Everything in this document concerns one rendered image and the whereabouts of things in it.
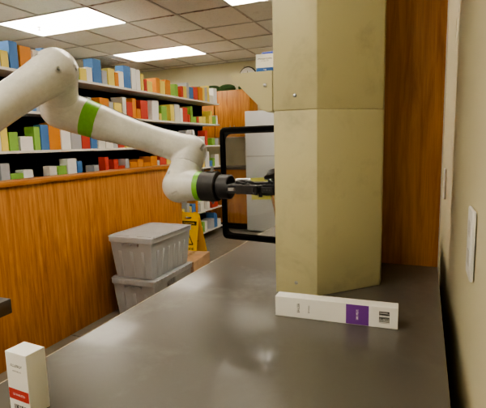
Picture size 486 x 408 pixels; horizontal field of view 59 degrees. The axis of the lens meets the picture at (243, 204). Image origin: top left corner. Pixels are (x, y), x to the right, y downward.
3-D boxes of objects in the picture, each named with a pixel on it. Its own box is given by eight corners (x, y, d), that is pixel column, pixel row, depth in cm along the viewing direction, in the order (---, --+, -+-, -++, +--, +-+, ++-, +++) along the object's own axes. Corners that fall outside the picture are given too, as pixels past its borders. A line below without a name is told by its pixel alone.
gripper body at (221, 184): (213, 175, 127) (242, 176, 123) (225, 173, 135) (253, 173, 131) (214, 200, 128) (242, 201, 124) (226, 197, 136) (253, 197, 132)
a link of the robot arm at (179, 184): (168, 207, 141) (151, 191, 132) (178, 175, 147) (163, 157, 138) (206, 210, 136) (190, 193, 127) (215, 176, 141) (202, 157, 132)
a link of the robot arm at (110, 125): (92, 145, 141) (90, 127, 131) (104, 116, 145) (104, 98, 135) (198, 179, 146) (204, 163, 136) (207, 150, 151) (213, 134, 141)
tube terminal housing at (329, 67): (385, 266, 134) (390, 6, 123) (373, 303, 104) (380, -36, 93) (306, 260, 143) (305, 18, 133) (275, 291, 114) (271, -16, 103)
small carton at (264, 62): (277, 78, 121) (277, 56, 120) (274, 76, 116) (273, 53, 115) (260, 79, 122) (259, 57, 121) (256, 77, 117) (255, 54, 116)
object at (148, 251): (193, 261, 373) (192, 223, 368) (154, 282, 317) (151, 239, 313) (153, 257, 389) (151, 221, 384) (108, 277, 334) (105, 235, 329)
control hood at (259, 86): (305, 116, 137) (305, 84, 135) (273, 111, 107) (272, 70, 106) (271, 118, 141) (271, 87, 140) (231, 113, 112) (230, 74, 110)
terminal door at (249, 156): (300, 246, 142) (300, 123, 136) (223, 238, 157) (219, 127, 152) (301, 245, 143) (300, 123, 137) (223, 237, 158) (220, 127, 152)
